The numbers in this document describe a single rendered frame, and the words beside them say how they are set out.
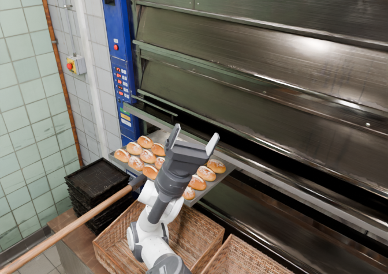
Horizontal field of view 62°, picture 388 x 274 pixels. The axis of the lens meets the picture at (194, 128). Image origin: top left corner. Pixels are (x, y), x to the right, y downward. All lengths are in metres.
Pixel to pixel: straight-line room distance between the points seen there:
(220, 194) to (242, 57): 0.75
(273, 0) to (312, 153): 0.55
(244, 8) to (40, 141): 1.86
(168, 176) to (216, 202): 0.90
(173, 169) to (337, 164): 0.62
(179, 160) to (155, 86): 0.90
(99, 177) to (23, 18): 1.10
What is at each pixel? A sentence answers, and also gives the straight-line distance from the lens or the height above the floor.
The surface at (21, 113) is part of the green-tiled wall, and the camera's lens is 2.49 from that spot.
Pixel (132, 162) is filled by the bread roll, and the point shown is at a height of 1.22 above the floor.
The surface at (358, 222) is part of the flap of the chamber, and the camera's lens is 1.16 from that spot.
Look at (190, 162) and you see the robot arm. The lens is 0.82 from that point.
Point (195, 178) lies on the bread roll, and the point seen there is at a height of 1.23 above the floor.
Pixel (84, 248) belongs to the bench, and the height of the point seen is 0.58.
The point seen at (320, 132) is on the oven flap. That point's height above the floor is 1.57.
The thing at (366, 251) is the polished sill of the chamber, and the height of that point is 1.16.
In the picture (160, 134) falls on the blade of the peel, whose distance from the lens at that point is 1.86.
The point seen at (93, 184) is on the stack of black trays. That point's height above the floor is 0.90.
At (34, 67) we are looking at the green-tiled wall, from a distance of 2.43.
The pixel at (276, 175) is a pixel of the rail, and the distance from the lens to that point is 1.20.
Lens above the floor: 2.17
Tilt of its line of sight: 31 degrees down
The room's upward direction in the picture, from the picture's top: straight up
